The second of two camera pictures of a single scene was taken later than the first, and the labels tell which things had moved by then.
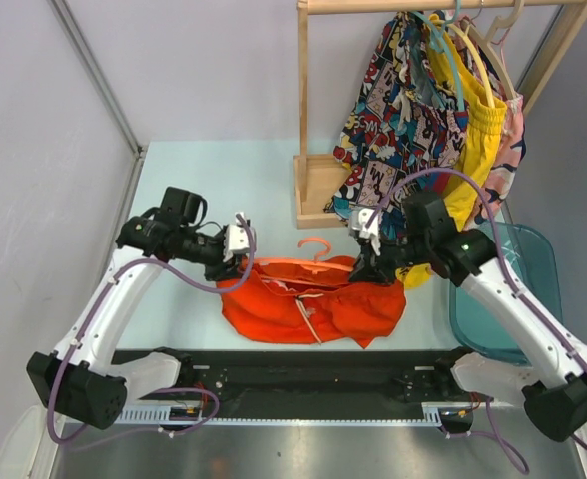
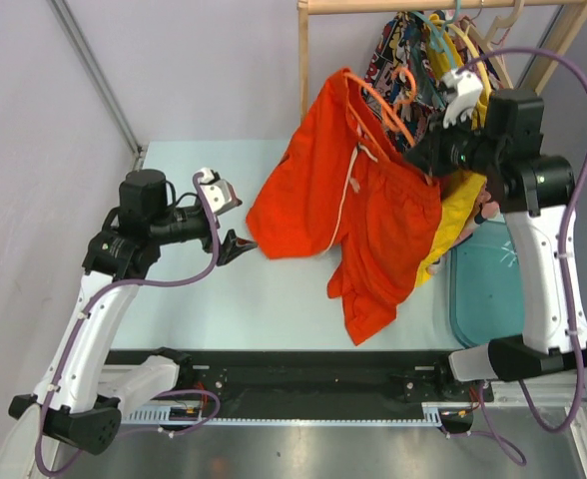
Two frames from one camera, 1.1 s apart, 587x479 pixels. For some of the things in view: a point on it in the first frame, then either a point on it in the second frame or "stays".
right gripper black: [372, 267] → [427, 154]
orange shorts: [309, 305] → [344, 186]
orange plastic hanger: [309, 263] → [391, 113]
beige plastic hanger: [485, 40] stays
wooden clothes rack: [308, 170] stays
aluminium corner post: [105, 87] stays
